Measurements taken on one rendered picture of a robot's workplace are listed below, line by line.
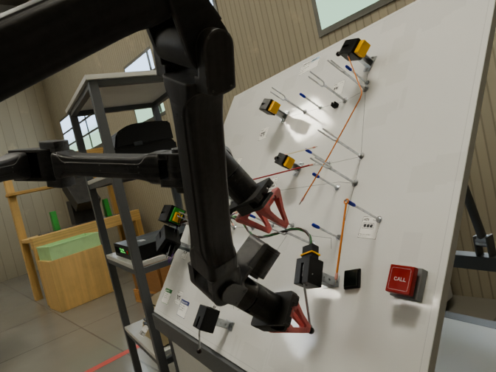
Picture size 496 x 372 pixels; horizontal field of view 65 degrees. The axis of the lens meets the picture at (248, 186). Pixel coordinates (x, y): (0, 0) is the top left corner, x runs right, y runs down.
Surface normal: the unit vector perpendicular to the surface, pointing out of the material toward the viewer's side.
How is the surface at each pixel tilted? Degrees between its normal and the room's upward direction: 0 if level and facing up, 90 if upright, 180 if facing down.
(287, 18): 90
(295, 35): 90
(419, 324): 53
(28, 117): 90
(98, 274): 90
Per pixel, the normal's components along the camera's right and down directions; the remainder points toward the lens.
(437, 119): -0.79, -0.40
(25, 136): 0.64, -0.10
